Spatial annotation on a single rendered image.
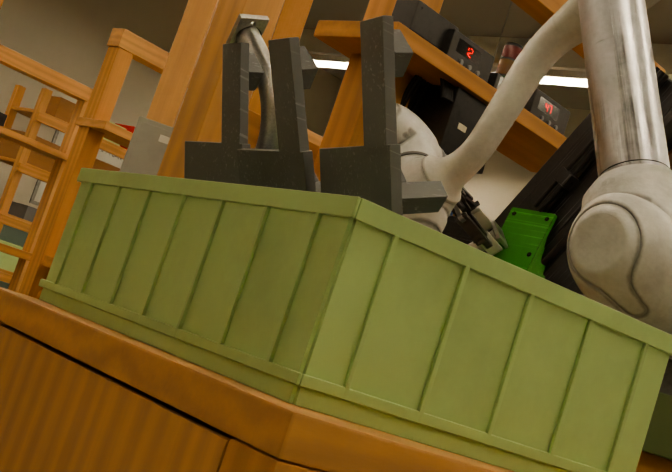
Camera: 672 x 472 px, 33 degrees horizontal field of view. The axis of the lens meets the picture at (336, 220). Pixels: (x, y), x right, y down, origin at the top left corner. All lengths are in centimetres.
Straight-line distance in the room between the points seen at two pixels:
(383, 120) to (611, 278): 54
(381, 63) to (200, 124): 120
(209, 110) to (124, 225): 97
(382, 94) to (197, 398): 33
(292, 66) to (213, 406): 41
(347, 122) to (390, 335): 160
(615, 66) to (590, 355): 71
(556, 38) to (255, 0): 61
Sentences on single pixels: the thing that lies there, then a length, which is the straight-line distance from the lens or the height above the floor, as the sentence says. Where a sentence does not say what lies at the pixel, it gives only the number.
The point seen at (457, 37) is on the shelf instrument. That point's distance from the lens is 257.
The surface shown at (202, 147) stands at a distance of 141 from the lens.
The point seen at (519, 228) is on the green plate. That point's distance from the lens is 245.
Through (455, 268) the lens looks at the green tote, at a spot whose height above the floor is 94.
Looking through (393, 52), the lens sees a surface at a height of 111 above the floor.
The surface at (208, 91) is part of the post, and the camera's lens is 224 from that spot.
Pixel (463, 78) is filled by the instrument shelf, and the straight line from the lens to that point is 255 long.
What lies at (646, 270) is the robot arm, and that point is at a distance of 149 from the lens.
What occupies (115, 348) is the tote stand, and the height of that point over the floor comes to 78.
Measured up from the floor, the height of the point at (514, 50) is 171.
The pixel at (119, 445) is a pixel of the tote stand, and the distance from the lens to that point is 102.
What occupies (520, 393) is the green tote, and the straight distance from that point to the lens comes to 103.
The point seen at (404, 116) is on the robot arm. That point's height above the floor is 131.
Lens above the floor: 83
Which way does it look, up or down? 7 degrees up
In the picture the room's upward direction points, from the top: 19 degrees clockwise
